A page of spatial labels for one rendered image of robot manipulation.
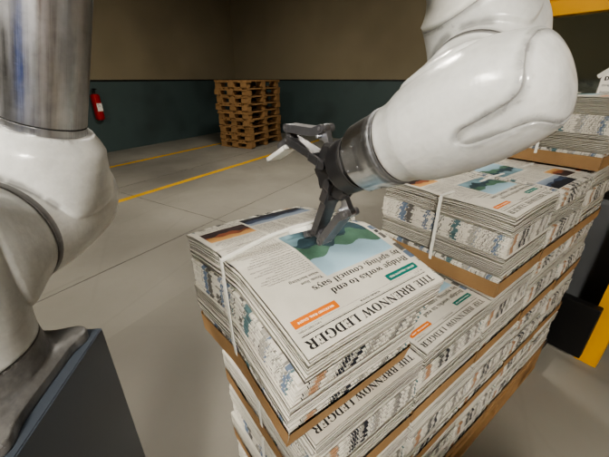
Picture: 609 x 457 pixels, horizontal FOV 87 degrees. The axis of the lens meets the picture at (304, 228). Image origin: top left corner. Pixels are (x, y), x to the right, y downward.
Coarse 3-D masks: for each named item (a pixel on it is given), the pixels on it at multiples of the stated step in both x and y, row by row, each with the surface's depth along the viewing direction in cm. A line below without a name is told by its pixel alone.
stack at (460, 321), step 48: (528, 288) 104; (432, 336) 70; (480, 336) 89; (240, 384) 76; (384, 384) 59; (432, 384) 76; (480, 384) 106; (240, 432) 88; (336, 432) 53; (384, 432) 67; (432, 432) 91; (480, 432) 134
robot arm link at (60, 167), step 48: (0, 0) 35; (48, 0) 36; (0, 48) 37; (48, 48) 38; (0, 96) 39; (48, 96) 40; (0, 144) 39; (48, 144) 41; (96, 144) 47; (48, 192) 42; (96, 192) 48
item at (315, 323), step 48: (336, 240) 57; (384, 240) 58; (240, 288) 49; (288, 288) 45; (336, 288) 46; (384, 288) 48; (432, 288) 51; (240, 336) 54; (288, 336) 40; (336, 336) 40; (384, 336) 51; (288, 384) 43; (336, 384) 50; (288, 432) 48
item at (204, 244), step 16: (288, 208) 80; (304, 208) 77; (224, 224) 69; (240, 224) 68; (256, 224) 67; (272, 224) 66; (288, 224) 64; (192, 240) 64; (208, 240) 59; (224, 240) 58; (240, 240) 58; (208, 256) 58; (208, 272) 60; (208, 288) 63; (208, 304) 65; (224, 320) 58
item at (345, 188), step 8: (328, 144) 45; (336, 144) 41; (320, 152) 46; (328, 152) 42; (336, 152) 40; (328, 160) 41; (336, 160) 40; (328, 168) 42; (336, 168) 40; (320, 176) 48; (328, 176) 42; (336, 176) 41; (344, 176) 40; (320, 184) 48; (336, 184) 42; (344, 184) 41; (352, 184) 41; (336, 192) 46; (344, 192) 44; (352, 192) 43
